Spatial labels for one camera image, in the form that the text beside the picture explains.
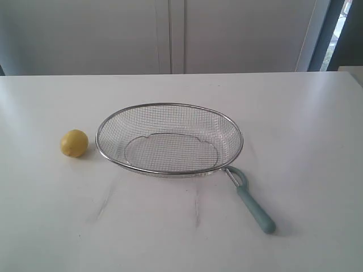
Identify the yellow lemon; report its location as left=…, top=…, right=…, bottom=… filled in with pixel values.
left=60, top=129, right=88, bottom=158

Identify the teal handled peeler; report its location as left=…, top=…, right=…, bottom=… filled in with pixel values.
left=224, top=165, right=276, bottom=234

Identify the oval wire mesh basket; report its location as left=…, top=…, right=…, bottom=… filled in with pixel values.
left=95, top=103, right=244, bottom=178

